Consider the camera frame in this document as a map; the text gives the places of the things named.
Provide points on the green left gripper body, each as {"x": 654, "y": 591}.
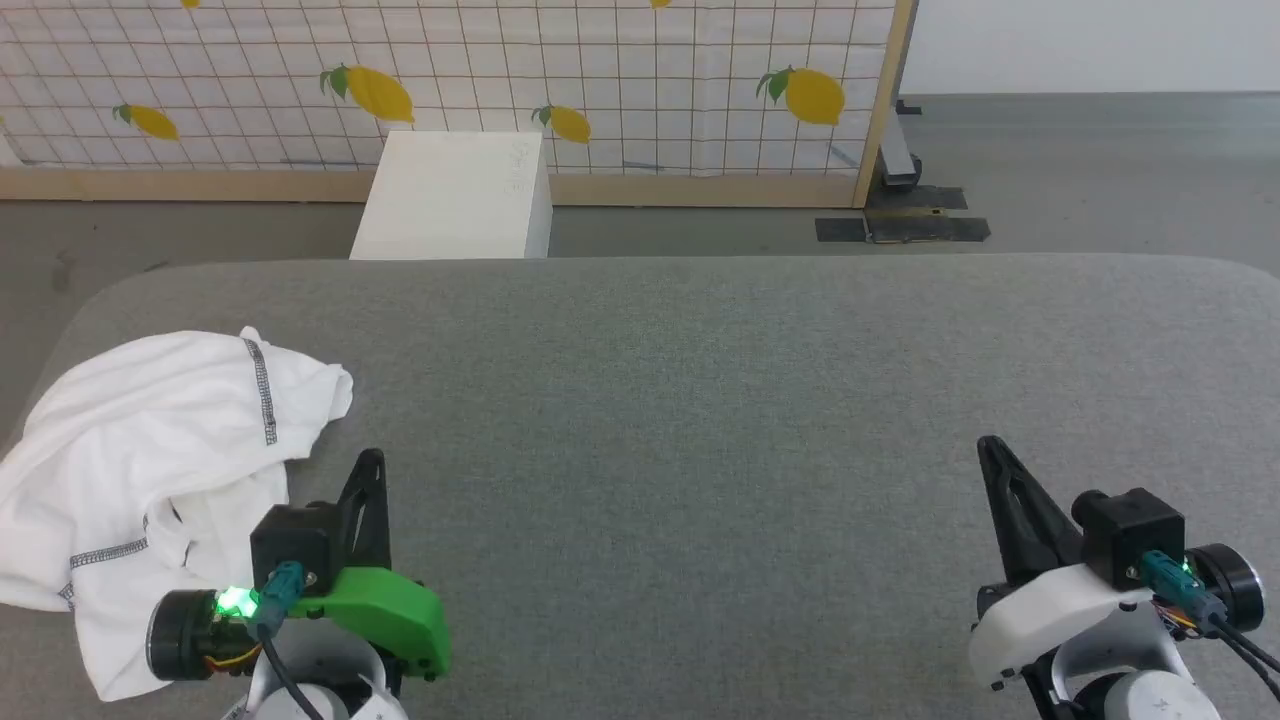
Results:
{"x": 385, "y": 610}

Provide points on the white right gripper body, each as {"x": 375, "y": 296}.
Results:
{"x": 1050, "y": 610}

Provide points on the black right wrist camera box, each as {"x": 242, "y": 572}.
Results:
{"x": 1135, "y": 535}

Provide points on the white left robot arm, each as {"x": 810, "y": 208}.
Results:
{"x": 185, "y": 635}

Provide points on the black floor plate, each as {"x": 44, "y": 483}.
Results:
{"x": 915, "y": 197}

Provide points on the grey metal screen foot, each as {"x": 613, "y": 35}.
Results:
{"x": 898, "y": 160}

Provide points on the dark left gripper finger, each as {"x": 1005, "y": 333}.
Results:
{"x": 376, "y": 530}
{"x": 346, "y": 520}

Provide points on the black metal stand base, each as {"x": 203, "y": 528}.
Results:
{"x": 900, "y": 230}

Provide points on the white long-sleeve shirt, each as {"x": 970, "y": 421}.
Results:
{"x": 150, "y": 450}

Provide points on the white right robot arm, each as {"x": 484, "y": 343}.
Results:
{"x": 1150, "y": 690}

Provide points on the grey fabric padded surface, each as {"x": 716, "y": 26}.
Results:
{"x": 700, "y": 480}

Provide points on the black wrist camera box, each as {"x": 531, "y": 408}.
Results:
{"x": 295, "y": 545}
{"x": 1135, "y": 535}

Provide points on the white rectangular box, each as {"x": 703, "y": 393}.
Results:
{"x": 450, "y": 200}

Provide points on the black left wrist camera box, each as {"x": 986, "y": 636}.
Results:
{"x": 295, "y": 545}

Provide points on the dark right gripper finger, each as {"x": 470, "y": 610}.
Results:
{"x": 1045, "y": 540}
{"x": 1005, "y": 540}

